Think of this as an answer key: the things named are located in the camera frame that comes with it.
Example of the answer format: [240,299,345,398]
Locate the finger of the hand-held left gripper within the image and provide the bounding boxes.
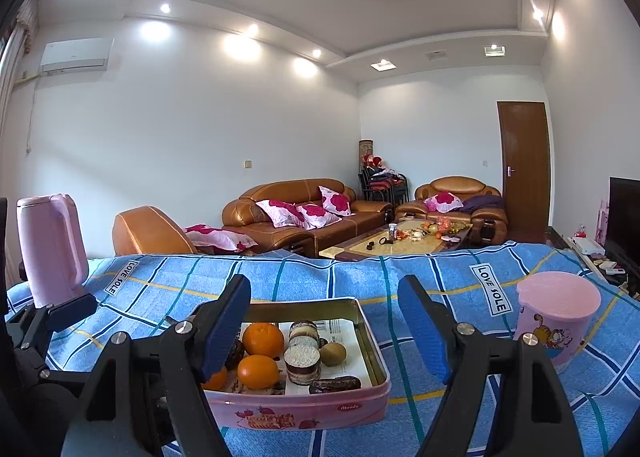
[10,293,97,380]

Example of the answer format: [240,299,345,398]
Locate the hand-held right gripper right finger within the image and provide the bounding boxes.
[397,274,583,457]

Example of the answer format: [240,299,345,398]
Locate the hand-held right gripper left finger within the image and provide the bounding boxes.
[60,273,252,457]

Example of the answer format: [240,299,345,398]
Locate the walnut stuffed date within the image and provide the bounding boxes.
[308,375,362,396]
[224,337,246,371]

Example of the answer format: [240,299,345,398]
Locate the large orange tangerine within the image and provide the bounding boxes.
[243,322,285,357]

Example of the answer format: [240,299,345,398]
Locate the medium orange tangerine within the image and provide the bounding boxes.
[237,354,280,390]

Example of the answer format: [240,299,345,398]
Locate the small orange tangerine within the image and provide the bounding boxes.
[204,366,229,392]

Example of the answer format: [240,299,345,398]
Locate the round layered cake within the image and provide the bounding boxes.
[284,343,322,385]
[287,319,320,350]

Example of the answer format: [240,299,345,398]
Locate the brown kiwi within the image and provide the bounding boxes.
[319,341,348,368]

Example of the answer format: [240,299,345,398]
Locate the pink biscuit tin box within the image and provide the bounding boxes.
[197,296,392,432]

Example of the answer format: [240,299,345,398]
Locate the pink electric kettle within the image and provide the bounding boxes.
[16,194,90,309]

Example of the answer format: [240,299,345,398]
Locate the wooden coffee table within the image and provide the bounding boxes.
[318,217,473,261]

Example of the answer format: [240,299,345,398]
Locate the blue plaid cloth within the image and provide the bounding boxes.
[0,239,640,457]

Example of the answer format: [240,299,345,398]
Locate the pink floral blanket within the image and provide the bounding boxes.
[184,224,258,253]

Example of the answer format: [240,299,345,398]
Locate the snack pile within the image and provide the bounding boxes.
[400,217,463,243]

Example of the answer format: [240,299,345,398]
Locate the orange leather armchair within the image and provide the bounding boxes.
[396,176,509,244]
[111,206,201,256]

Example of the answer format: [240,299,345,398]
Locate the pink cartoon cup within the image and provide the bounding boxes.
[515,271,602,374]

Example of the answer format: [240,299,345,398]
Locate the pink floral pillow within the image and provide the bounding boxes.
[296,204,343,230]
[319,186,353,217]
[424,192,465,213]
[255,198,306,228]

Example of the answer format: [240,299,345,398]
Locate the purple cloth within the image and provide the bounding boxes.
[462,194,503,212]

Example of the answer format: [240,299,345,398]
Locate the stacked dark chairs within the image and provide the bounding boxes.
[359,166,410,204]

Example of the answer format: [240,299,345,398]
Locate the orange leather sofa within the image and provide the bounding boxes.
[221,178,396,258]

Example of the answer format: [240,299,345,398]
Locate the white box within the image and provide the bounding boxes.
[571,236,607,255]

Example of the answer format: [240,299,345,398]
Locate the brown wooden door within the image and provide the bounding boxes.
[496,101,552,244]

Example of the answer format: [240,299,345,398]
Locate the tall brown floor vase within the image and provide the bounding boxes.
[357,138,374,173]

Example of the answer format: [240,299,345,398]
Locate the black flat television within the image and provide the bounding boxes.
[605,176,640,283]

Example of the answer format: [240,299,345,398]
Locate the window curtain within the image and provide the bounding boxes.
[0,0,40,148]

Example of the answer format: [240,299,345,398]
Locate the white wall air conditioner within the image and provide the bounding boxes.
[39,37,115,75]

